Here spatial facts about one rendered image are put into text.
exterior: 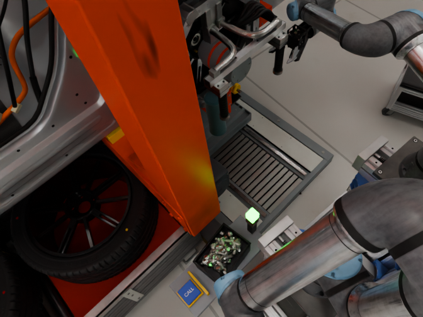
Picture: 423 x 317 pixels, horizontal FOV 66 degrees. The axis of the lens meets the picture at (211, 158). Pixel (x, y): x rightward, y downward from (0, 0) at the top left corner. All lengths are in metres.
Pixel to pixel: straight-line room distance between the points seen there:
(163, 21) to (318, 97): 1.97
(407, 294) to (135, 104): 0.53
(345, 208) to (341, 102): 1.98
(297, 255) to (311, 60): 2.25
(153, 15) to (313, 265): 0.48
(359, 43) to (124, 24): 0.88
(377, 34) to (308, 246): 0.85
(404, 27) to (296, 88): 1.32
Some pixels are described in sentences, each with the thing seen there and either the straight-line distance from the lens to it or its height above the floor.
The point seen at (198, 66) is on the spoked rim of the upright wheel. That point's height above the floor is 0.74.
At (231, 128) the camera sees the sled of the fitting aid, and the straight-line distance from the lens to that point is 2.09.
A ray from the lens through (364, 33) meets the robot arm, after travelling 1.25.
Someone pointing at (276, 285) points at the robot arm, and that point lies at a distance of 0.62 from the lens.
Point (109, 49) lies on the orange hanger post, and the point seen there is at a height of 1.52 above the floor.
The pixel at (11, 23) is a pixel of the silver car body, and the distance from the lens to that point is 1.74.
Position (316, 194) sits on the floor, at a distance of 2.07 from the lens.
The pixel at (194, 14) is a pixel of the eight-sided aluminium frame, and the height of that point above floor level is 1.10.
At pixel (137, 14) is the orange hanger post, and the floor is 1.55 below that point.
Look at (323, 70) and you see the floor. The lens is 2.65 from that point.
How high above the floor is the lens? 1.86
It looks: 60 degrees down
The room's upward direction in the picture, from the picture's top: 11 degrees counter-clockwise
